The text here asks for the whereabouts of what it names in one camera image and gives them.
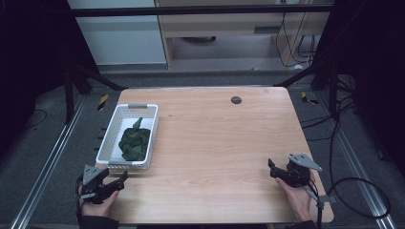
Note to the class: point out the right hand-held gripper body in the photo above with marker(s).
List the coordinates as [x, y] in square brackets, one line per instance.
[297, 171]

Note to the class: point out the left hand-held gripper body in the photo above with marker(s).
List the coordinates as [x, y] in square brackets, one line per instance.
[91, 178]

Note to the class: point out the person's left hand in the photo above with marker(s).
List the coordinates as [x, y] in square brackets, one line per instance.
[98, 208]

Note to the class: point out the person's right hand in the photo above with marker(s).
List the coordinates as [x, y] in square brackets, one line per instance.
[297, 199]

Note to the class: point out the white plastic basket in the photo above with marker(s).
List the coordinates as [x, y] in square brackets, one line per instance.
[114, 149]

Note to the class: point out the dark green cloth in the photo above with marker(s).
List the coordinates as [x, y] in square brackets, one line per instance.
[135, 143]

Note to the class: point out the dark round table grommet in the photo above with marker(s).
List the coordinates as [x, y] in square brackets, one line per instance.
[236, 100]

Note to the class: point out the yellow black striped marker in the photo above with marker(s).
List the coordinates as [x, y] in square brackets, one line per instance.
[307, 98]
[102, 102]

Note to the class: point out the black metal stand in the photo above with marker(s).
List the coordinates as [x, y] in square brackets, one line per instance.
[328, 79]
[71, 92]

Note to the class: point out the white cabinet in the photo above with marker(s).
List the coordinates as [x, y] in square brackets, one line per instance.
[121, 38]

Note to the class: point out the black horizontal bar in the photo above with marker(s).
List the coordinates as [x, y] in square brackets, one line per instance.
[191, 11]

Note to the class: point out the grey metal bracket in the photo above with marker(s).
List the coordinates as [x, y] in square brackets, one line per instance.
[327, 199]

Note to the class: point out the aluminium floor rail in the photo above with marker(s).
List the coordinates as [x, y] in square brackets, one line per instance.
[47, 165]
[356, 165]

